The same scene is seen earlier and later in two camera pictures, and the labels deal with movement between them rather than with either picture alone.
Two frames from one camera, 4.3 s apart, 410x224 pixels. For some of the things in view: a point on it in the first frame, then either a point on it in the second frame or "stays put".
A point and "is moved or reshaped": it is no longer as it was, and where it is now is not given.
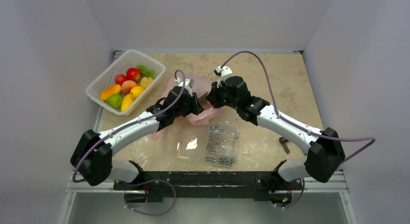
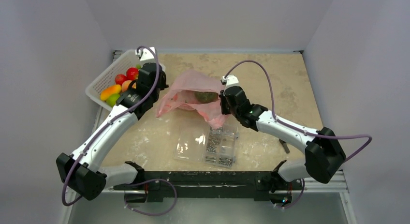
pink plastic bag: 201,86 is moved or reshaped
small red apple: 120,78 stays put
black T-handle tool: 283,141 stays put
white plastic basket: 133,58 stays put
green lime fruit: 114,100 stays put
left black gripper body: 189,107 -> 163,84
